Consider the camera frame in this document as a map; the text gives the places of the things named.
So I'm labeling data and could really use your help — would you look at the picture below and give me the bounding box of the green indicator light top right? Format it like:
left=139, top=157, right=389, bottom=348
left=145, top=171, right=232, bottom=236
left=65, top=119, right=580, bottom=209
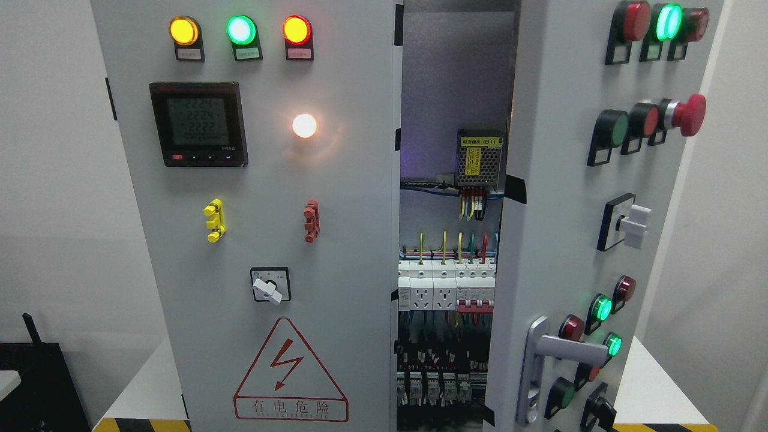
left=639, top=3, right=683, bottom=61

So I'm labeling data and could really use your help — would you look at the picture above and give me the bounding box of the red push button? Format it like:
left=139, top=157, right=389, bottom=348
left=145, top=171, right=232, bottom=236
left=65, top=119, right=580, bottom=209
left=574, top=363, right=602, bottom=392
left=620, top=102, right=660, bottom=155

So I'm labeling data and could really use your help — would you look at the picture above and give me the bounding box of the red emergency stop button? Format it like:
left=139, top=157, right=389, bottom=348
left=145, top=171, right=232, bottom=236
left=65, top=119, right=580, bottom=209
left=643, top=94, right=707, bottom=146

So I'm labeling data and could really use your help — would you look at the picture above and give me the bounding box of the yellow terminal block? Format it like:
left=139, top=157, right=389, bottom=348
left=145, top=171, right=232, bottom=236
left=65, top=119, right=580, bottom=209
left=203, top=199, right=227, bottom=243

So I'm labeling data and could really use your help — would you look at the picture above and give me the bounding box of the green push button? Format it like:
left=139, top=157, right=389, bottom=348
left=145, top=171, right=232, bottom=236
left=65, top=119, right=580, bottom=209
left=587, top=109, right=628, bottom=167
left=545, top=376, right=576, bottom=420

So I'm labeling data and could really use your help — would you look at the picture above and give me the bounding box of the red indicator light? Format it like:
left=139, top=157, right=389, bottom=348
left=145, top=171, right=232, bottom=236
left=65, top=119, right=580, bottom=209
left=611, top=274, right=637, bottom=314
left=604, top=1, right=651, bottom=65
left=282, top=14, right=314, bottom=61
left=559, top=314, right=586, bottom=341

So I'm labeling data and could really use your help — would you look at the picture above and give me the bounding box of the white selector switch left door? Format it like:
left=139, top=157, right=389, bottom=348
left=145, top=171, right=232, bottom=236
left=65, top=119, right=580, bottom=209
left=250, top=267, right=292, bottom=305

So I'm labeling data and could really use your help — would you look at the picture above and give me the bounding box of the green indicator light middle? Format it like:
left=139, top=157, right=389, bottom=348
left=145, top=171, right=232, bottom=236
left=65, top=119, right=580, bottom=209
left=584, top=293, right=613, bottom=335

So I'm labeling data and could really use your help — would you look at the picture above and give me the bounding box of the green indicator light lower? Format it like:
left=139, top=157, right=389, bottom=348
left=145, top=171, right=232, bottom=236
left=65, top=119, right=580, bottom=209
left=603, top=332, right=623, bottom=367

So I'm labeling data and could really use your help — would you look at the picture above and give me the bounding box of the red indicator light top right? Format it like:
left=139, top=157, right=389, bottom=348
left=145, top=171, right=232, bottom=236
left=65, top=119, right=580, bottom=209
left=604, top=1, right=651, bottom=65

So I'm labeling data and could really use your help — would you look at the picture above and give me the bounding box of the white selector switch upper right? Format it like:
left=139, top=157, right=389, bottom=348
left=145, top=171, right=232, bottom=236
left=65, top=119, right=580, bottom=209
left=597, top=193, right=651, bottom=251

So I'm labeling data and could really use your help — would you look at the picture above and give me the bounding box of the green indicator light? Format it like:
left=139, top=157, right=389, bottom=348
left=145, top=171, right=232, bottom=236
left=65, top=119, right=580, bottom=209
left=584, top=293, right=613, bottom=335
left=639, top=3, right=683, bottom=61
left=227, top=14, right=263, bottom=61
left=603, top=332, right=623, bottom=367

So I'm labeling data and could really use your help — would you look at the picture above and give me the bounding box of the black digital power meter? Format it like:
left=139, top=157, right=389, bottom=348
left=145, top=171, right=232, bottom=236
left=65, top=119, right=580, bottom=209
left=149, top=82, right=248, bottom=167

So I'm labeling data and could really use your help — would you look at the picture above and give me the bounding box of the grey cabinet door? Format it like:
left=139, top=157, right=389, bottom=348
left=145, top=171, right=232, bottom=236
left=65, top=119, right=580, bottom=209
left=485, top=1, right=724, bottom=431
left=92, top=1, right=401, bottom=431

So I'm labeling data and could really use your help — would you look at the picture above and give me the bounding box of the red indicator light middle left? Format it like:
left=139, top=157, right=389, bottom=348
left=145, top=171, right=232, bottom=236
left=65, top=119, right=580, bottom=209
left=559, top=314, right=586, bottom=341

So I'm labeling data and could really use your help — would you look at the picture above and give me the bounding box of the black box at left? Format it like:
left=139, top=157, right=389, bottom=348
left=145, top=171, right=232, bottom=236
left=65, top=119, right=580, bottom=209
left=1, top=313, right=91, bottom=431

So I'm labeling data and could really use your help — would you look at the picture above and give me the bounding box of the white glowing indicator light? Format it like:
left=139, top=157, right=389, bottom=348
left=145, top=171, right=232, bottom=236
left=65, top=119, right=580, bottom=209
left=292, top=114, right=318, bottom=139

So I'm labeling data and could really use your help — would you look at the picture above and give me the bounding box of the red electric warning sticker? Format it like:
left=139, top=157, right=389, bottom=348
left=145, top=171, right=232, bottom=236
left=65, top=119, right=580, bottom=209
left=233, top=317, right=349, bottom=423

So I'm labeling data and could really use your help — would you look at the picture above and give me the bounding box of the red push button lower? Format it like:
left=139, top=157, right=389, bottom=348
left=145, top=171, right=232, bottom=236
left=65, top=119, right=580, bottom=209
left=574, top=363, right=602, bottom=392

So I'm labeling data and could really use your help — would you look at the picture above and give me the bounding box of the dark red buzzer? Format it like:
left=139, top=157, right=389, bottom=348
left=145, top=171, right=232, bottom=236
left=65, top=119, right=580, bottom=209
left=667, top=7, right=709, bottom=61

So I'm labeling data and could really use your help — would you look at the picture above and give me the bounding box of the red indicator light middle right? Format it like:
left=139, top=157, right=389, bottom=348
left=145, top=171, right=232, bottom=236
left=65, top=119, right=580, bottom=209
left=611, top=274, right=637, bottom=314

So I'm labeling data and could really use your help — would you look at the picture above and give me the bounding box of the silver door handle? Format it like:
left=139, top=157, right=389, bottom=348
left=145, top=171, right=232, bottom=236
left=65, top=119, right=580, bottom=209
left=516, top=316, right=609, bottom=427

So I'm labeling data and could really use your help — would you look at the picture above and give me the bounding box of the metal mesh power supply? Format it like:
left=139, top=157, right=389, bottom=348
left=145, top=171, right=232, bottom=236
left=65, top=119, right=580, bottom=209
left=456, top=128, right=505, bottom=188

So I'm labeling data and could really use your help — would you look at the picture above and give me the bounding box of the red push button upper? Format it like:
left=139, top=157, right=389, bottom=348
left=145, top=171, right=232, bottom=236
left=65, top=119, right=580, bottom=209
left=620, top=102, right=660, bottom=155

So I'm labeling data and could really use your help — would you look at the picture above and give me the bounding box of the green indicator light top left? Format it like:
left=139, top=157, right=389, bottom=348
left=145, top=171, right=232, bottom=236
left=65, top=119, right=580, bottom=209
left=227, top=14, right=263, bottom=61

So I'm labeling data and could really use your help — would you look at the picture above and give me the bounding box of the red terminal block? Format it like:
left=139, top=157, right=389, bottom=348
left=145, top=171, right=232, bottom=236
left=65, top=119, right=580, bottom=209
left=304, top=199, right=319, bottom=243

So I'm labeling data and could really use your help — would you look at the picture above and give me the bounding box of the green push button upper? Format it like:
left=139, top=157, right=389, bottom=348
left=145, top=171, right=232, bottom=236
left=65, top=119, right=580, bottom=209
left=587, top=109, right=628, bottom=167

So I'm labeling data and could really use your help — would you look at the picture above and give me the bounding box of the yellow indicator light top left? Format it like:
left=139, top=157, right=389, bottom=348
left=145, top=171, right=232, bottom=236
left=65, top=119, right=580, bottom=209
left=169, top=16, right=204, bottom=61

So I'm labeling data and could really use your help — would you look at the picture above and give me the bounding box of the lower black breaker row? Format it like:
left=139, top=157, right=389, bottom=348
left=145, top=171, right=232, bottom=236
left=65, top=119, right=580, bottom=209
left=394, top=344, right=488, bottom=407

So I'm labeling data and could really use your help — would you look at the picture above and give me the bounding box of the white socket breaker row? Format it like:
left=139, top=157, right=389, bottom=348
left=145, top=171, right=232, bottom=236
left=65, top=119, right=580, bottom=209
left=397, top=258, right=496, bottom=314

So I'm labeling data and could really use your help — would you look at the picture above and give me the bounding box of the green push button lower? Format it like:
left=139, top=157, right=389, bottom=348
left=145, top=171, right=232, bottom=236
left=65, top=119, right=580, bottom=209
left=545, top=376, right=576, bottom=420

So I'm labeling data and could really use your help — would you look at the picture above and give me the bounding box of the black rotary selector switch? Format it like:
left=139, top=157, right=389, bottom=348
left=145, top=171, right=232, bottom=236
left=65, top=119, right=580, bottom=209
left=580, top=382, right=616, bottom=432

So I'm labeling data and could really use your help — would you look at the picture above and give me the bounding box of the red indicator light top left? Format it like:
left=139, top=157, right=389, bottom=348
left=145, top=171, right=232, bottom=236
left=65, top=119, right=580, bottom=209
left=282, top=14, right=314, bottom=61

